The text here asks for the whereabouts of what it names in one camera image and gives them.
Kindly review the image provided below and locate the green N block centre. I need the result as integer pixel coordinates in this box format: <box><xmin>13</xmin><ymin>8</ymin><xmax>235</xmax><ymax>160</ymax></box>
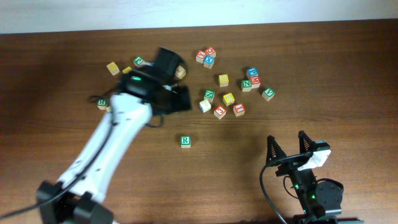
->
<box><xmin>204</xmin><ymin>90</ymin><xmax>215</xmax><ymax>103</ymax></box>

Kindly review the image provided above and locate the blue P block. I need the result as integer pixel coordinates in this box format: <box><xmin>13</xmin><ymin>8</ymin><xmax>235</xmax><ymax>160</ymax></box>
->
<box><xmin>246</xmin><ymin>67</ymin><xmax>259</xmax><ymax>78</ymax></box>

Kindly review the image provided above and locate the red M block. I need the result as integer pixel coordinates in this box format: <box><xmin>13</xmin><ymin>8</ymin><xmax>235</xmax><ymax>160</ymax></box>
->
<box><xmin>250</xmin><ymin>76</ymin><xmax>261</xmax><ymax>89</ymax></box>

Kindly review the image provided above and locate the yellow block far left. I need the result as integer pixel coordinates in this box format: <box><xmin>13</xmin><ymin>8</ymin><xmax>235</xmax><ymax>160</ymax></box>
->
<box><xmin>106</xmin><ymin>62</ymin><xmax>120</xmax><ymax>76</ymax></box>

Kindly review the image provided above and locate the green B block left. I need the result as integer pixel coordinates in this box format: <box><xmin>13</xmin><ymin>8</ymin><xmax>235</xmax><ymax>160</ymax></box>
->
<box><xmin>96</xmin><ymin>99</ymin><xmax>108</xmax><ymax>110</ymax></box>

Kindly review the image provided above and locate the green R block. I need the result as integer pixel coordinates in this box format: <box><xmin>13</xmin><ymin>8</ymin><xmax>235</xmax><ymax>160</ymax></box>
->
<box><xmin>180</xmin><ymin>136</ymin><xmax>192</xmax><ymax>148</ymax></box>

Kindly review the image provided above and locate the red Q block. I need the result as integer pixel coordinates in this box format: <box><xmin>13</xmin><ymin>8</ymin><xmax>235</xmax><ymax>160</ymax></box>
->
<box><xmin>205</xmin><ymin>47</ymin><xmax>216</xmax><ymax>58</ymax></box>

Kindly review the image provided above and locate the red I block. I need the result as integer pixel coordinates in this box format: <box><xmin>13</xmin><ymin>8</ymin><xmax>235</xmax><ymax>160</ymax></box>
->
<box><xmin>233</xmin><ymin>103</ymin><xmax>246</xmax><ymax>116</ymax></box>

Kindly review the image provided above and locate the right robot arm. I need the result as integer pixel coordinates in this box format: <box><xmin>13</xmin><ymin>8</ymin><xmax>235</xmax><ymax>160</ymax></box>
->
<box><xmin>259</xmin><ymin>131</ymin><xmax>344</xmax><ymax>223</ymax></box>

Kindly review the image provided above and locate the white blue-edged block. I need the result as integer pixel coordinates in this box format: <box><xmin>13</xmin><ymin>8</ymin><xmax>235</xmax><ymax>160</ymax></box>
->
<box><xmin>199</xmin><ymin>100</ymin><xmax>211</xmax><ymax>113</ymax></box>

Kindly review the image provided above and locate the green V block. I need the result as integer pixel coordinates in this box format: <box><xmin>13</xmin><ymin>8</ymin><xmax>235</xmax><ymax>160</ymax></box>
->
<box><xmin>262</xmin><ymin>88</ymin><xmax>275</xmax><ymax>101</ymax></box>

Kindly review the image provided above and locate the yellow block centre right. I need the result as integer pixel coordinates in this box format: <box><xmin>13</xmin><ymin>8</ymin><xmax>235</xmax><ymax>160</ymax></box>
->
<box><xmin>223</xmin><ymin>93</ymin><xmax>235</xmax><ymax>106</ymax></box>

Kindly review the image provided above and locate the red Y block top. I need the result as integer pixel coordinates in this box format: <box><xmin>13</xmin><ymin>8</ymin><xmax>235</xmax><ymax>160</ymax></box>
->
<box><xmin>195</xmin><ymin>50</ymin><xmax>206</xmax><ymax>63</ymax></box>

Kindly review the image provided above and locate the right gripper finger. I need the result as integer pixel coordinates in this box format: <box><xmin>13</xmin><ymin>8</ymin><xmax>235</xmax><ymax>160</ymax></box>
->
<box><xmin>266</xmin><ymin>135</ymin><xmax>287</xmax><ymax>167</ymax></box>
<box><xmin>298</xmin><ymin>131</ymin><xmax>315</xmax><ymax>154</ymax></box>

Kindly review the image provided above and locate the green n block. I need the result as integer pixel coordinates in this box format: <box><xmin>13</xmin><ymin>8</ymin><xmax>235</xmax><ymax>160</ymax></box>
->
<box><xmin>204</xmin><ymin>90</ymin><xmax>215</xmax><ymax>103</ymax></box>
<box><xmin>241</xmin><ymin>80</ymin><xmax>252</xmax><ymax>92</ymax></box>

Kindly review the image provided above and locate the plain picture block top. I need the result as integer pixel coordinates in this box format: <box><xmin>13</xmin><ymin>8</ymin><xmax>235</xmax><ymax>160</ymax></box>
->
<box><xmin>175</xmin><ymin>65</ymin><xmax>187</xmax><ymax>80</ymax></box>

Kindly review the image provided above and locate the blue X block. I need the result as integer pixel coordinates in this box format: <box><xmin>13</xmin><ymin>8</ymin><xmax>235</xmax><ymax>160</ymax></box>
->
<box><xmin>203</xmin><ymin>55</ymin><xmax>215</xmax><ymax>69</ymax></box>

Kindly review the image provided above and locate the yellow block beside E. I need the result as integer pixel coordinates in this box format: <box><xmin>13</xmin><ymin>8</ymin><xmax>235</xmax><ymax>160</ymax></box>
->
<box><xmin>123</xmin><ymin>67</ymin><xmax>132</xmax><ymax>74</ymax></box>

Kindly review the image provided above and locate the red 3 block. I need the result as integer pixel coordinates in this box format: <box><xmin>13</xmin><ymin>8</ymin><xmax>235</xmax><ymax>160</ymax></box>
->
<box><xmin>214</xmin><ymin>106</ymin><xmax>226</xmax><ymax>119</ymax></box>

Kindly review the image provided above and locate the green N block right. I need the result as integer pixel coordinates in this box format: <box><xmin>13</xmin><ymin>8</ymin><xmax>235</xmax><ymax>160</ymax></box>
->
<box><xmin>241</xmin><ymin>80</ymin><xmax>252</xmax><ymax>92</ymax></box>

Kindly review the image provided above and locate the green P block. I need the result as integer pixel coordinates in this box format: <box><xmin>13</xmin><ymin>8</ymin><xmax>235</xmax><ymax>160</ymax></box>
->
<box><xmin>133</xmin><ymin>56</ymin><xmax>146</xmax><ymax>68</ymax></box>

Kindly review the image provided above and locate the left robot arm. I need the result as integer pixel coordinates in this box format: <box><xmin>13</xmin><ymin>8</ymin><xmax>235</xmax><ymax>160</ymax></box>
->
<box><xmin>36</xmin><ymin>48</ymin><xmax>191</xmax><ymax>224</ymax></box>

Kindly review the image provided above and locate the yellow block upper right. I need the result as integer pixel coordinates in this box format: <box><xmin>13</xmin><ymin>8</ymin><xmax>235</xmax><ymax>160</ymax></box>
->
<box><xmin>218</xmin><ymin>74</ymin><xmax>229</xmax><ymax>87</ymax></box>

